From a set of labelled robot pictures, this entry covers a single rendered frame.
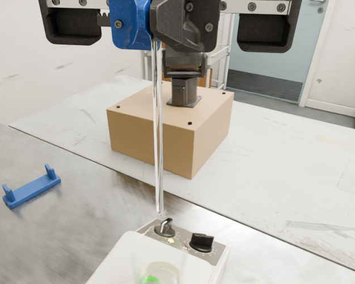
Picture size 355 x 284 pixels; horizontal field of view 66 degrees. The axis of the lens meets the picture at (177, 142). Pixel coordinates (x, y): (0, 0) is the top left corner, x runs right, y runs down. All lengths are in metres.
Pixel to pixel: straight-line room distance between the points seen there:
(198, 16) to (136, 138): 0.43
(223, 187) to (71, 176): 0.32
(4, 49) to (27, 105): 0.34
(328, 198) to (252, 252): 0.21
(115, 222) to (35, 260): 0.13
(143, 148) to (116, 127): 0.08
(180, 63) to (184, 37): 0.38
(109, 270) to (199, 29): 0.27
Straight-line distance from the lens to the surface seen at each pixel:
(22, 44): 1.83
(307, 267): 0.49
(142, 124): 0.57
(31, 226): 0.54
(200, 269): 0.34
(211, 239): 0.40
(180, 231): 0.44
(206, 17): 0.20
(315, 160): 0.71
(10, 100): 1.84
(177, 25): 0.16
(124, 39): 0.21
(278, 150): 0.71
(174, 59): 0.55
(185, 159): 0.55
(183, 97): 0.59
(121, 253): 0.36
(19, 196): 0.59
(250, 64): 3.29
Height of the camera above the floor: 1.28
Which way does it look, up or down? 33 degrees down
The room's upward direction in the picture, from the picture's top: 1 degrees clockwise
